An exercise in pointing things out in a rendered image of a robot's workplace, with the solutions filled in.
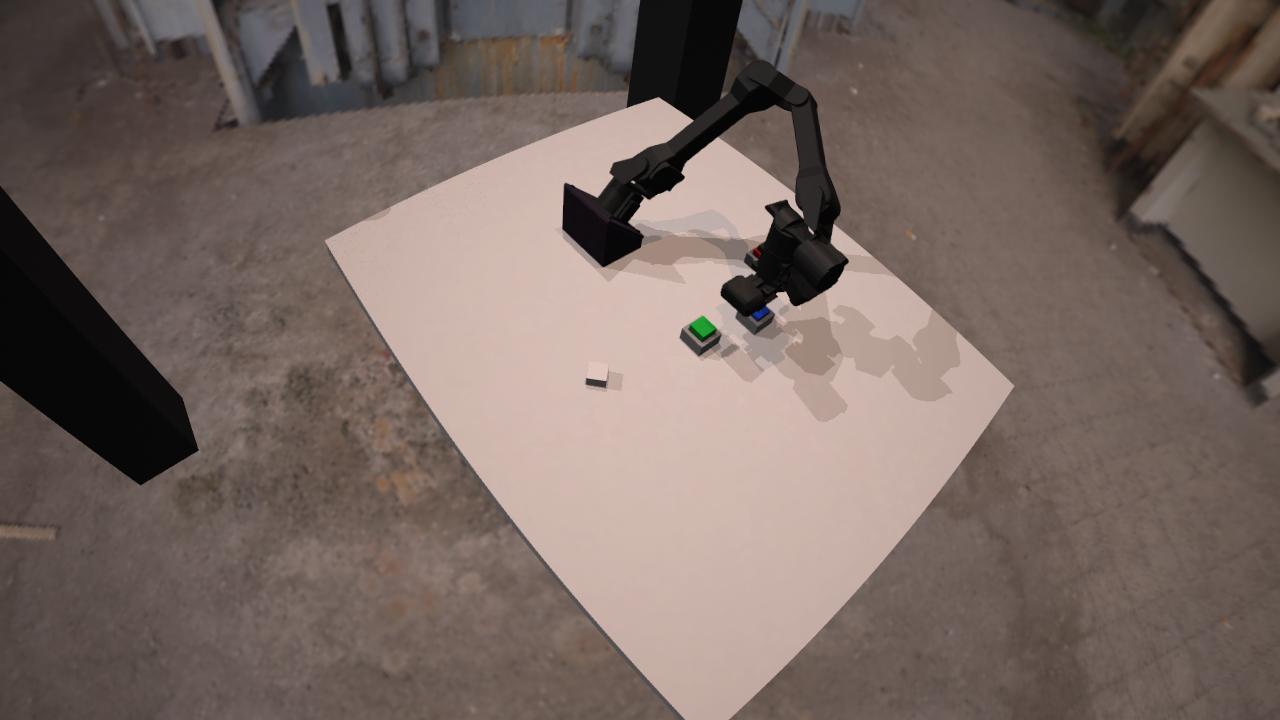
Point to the blue button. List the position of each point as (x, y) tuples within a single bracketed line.
[(757, 321)]

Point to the green button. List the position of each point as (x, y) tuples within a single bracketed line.
[(700, 335)]

